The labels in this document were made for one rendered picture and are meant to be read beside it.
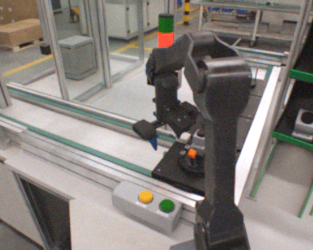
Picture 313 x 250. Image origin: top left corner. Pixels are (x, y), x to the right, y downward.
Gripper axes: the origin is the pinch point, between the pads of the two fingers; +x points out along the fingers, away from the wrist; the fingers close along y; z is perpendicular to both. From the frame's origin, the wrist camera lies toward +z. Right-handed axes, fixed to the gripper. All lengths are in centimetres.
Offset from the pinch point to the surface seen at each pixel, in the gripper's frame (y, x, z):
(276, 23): 657, 134, -337
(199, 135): 12.6, 6.2, 0.8
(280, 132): 19.0, -4.4, 22.2
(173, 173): 2.8, 17.8, -0.6
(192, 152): 6.7, 7.9, 3.8
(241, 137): 37.1, 19.5, 0.4
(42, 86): -7, 29, -123
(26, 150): -33, 25, -55
